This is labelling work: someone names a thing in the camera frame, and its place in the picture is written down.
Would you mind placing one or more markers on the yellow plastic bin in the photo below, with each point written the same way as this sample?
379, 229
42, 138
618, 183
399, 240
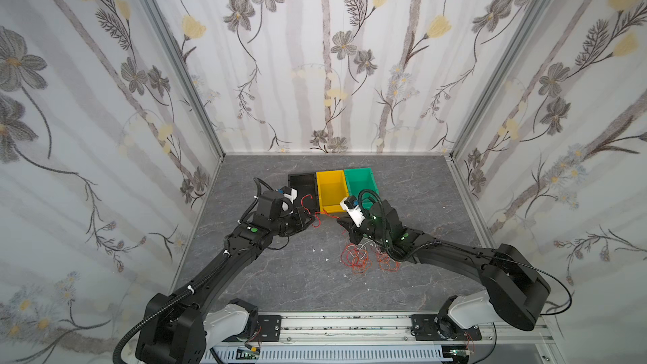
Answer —
332, 190

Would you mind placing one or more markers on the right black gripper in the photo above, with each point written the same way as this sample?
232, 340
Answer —
355, 227

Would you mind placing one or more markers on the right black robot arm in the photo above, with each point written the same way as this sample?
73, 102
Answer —
514, 291

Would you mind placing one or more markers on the green plastic bin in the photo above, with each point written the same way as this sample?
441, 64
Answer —
360, 179

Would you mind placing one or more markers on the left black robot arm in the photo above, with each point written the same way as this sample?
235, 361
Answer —
172, 329

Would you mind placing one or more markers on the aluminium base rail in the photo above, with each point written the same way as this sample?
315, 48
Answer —
370, 337

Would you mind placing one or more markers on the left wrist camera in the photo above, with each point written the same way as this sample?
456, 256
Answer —
290, 194

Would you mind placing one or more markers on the black plastic bin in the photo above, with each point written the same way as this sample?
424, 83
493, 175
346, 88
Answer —
307, 190

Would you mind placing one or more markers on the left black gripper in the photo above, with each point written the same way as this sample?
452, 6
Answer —
298, 214

